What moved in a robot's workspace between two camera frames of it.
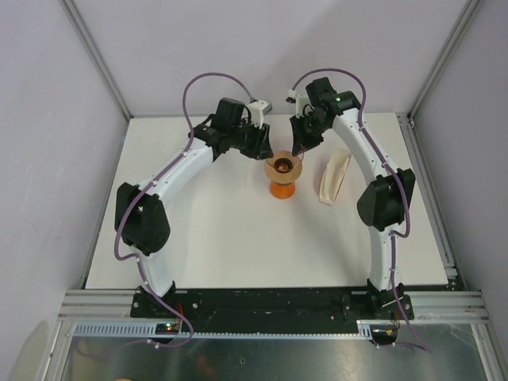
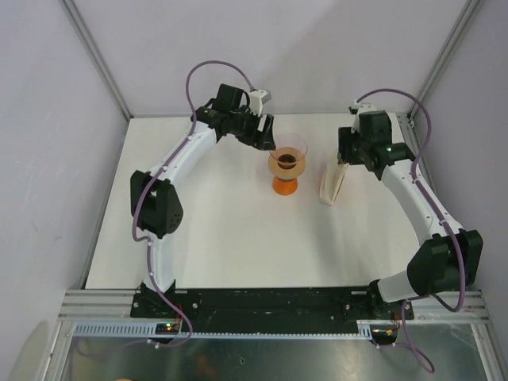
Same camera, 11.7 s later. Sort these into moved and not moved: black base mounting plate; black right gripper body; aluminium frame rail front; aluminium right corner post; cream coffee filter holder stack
Moved: black right gripper body
Not moved: black base mounting plate; aluminium frame rail front; cream coffee filter holder stack; aluminium right corner post
